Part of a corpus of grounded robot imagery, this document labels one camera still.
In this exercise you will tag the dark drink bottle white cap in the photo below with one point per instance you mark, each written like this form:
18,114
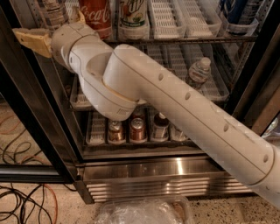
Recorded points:
160,127

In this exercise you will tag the small water bottle bottom shelf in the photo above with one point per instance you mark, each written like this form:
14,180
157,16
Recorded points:
177,134

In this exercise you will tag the red Coca-Cola bottle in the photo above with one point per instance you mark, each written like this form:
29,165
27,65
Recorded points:
97,14

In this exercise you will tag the black fridge door left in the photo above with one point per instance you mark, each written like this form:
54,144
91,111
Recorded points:
31,86

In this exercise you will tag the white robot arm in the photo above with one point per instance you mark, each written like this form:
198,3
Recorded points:
115,80

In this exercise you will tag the copper can front bottom shelf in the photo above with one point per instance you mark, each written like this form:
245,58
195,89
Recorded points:
115,132

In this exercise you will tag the red can shelf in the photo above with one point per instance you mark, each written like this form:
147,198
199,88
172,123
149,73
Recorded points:
137,130
138,113

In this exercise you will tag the clear water bottle middle shelf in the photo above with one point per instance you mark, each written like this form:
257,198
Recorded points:
199,73

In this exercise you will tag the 7Up soda bottle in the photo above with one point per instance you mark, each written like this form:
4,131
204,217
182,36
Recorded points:
133,18

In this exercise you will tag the red can rear bottom shelf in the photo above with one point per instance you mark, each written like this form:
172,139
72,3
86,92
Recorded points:
138,113

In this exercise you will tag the clear plastic bag bin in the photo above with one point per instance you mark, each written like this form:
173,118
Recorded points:
150,210

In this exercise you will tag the red can front bottom shelf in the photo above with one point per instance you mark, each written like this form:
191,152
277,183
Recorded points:
137,130

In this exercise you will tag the blue Pepsi bottle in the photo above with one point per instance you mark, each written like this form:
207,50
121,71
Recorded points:
240,12

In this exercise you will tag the blue label plastic bottle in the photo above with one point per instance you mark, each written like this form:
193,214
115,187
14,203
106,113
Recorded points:
53,13

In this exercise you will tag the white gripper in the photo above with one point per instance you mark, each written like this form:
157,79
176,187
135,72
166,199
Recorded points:
62,38

